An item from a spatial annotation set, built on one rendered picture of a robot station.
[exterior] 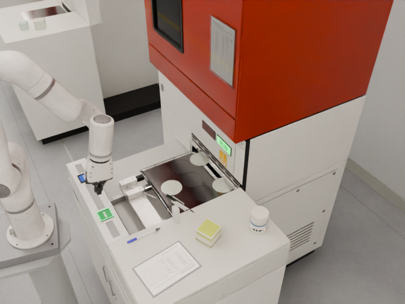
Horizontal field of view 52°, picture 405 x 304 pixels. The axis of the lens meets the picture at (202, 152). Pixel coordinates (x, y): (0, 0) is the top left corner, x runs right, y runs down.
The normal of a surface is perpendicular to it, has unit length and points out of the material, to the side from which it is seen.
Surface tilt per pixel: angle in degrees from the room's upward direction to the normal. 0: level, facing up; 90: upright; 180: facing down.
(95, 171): 89
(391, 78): 90
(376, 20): 90
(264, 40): 90
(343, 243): 0
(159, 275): 0
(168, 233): 0
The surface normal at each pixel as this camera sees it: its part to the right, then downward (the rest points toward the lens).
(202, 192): 0.00, -0.77
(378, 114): -0.86, 0.33
